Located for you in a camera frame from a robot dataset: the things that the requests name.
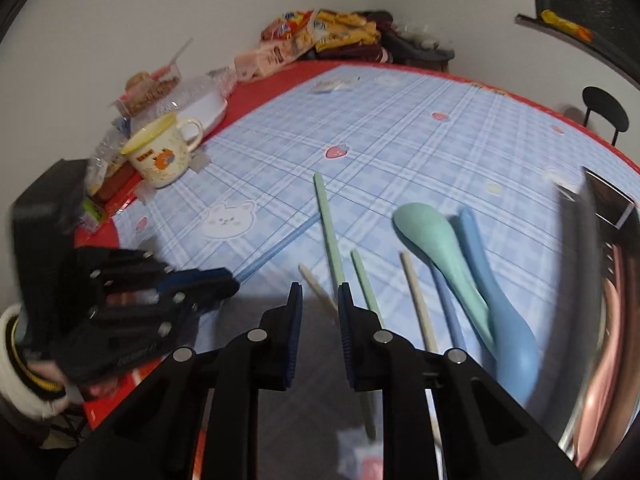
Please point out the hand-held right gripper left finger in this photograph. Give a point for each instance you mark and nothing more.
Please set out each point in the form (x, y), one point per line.
(295, 335)

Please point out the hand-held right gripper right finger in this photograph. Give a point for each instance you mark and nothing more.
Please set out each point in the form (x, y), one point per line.
(346, 335)

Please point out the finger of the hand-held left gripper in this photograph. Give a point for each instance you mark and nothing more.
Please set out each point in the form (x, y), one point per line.
(150, 320)
(200, 278)

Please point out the beige chopstick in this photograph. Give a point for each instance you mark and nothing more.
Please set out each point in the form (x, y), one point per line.
(315, 285)
(415, 290)

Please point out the green chopstick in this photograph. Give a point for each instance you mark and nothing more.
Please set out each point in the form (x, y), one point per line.
(327, 220)
(362, 280)

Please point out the blue chopstick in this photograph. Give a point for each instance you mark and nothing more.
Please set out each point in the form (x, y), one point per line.
(280, 247)
(447, 310)

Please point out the green spoon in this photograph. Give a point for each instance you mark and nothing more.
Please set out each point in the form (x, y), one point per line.
(425, 235)

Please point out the blue spoon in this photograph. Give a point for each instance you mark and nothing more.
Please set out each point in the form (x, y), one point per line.
(510, 340)

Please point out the steel utensil tray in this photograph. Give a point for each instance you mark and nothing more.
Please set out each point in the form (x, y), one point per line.
(580, 240)

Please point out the pink spoon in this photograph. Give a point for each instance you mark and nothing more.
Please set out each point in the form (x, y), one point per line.
(600, 385)

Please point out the clear plastic packets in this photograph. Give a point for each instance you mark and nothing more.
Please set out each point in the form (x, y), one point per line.
(107, 160)

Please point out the cream mug with yellow rim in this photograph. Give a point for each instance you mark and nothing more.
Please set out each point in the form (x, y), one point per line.
(160, 155)

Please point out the snack cup with red lid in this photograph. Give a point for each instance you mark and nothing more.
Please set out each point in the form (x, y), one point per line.
(150, 95)

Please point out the clear plastic bowl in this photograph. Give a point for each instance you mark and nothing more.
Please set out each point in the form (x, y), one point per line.
(205, 100)

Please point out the red tablecloth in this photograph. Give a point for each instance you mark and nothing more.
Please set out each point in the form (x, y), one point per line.
(260, 95)

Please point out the blue plaid table mat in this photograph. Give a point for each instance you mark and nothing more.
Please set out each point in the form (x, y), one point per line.
(400, 150)

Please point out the clear plastic fork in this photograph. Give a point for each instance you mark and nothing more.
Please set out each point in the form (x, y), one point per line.
(172, 57)

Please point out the pink snack bag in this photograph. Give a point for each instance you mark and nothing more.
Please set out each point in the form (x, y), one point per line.
(270, 60)

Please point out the white paper labels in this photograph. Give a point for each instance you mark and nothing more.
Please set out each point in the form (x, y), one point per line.
(332, 85)

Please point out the orange snack bag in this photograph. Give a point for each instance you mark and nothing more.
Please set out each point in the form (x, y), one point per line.
(287, 27)

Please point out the black round chair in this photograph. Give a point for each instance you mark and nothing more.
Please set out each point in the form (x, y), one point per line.
(605, 107)

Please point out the dark window sill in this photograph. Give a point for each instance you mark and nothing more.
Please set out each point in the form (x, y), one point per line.
(600, 55)

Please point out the yellow snack packet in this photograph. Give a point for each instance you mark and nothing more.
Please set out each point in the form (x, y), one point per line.
(565, 25)

